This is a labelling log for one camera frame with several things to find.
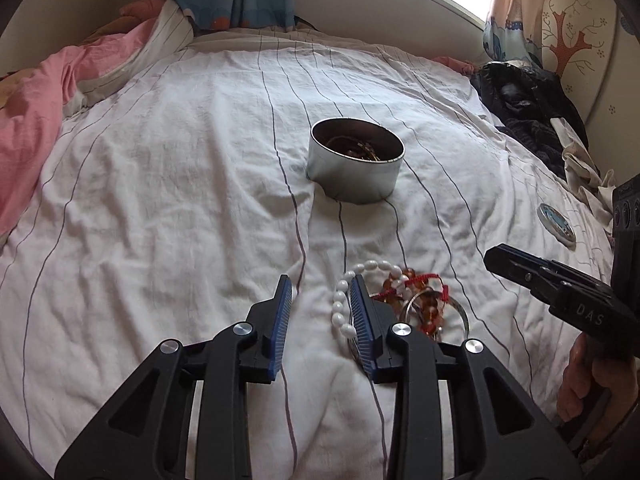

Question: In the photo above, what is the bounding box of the white bead bracelet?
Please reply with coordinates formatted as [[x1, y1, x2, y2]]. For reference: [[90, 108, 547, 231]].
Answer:
[[330, 259, 414, 342]]

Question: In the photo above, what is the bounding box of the amber bead bracelet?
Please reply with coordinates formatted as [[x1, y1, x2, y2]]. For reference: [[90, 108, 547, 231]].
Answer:
[[380, 266, 451, 337]]

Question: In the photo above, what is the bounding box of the round silver tin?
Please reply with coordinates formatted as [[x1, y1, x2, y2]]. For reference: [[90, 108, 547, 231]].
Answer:
[[306, 118, 405, 205]]

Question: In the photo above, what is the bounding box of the pile of jewelry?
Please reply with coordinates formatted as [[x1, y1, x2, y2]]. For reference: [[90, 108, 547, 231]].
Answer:
[[320, 132, 397, 163]]

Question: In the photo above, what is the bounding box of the silver bangle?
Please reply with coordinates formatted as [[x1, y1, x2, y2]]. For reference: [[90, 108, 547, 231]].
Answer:
[[399, 292, 472, 343]]

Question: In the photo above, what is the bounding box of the white striped duvet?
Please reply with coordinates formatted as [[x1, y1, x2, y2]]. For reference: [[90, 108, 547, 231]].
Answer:
[[0, 27, 623, 480]]

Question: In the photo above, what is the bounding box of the cream cloth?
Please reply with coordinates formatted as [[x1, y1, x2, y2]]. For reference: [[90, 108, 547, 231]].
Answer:
[[550, 117, 622, 232]]

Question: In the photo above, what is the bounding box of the beige printed curtain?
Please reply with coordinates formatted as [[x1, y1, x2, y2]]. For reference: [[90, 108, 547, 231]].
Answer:
[[482, 0, 545, 69]]

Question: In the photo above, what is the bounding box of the orange tree wall sticker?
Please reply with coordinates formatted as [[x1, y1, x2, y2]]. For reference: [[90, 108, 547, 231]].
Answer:
[[542, 0, 609, 74]]

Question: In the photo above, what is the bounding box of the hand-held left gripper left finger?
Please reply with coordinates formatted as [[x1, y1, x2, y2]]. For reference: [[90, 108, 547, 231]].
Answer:
[[54, 274, 293, 480]]

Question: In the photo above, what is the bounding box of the person's right hand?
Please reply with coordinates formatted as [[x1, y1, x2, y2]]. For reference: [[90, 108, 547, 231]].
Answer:
[[556, 332, 640, 458]]

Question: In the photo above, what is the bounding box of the round printed tin lid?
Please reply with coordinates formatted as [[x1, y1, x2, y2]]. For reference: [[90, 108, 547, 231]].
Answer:
[[537, 203, 576, 247]]

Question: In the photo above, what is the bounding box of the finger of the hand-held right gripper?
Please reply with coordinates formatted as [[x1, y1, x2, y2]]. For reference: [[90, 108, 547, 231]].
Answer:
[[483, 243, 615, 312]]

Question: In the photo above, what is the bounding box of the red string bracelet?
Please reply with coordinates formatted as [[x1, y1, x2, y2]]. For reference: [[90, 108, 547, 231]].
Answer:
[[382, 272, 454, 307]]

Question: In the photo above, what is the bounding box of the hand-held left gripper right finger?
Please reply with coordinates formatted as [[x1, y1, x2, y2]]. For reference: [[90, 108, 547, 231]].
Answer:
[[349, 274, 584, 480]]

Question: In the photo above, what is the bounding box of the pink blanket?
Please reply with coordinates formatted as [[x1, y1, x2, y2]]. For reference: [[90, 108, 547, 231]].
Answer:
[[0, 0, 167, 242]]

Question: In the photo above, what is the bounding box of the black jacket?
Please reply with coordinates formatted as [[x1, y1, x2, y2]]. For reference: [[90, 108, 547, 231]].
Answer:
[[470, 60, 602, 182]]

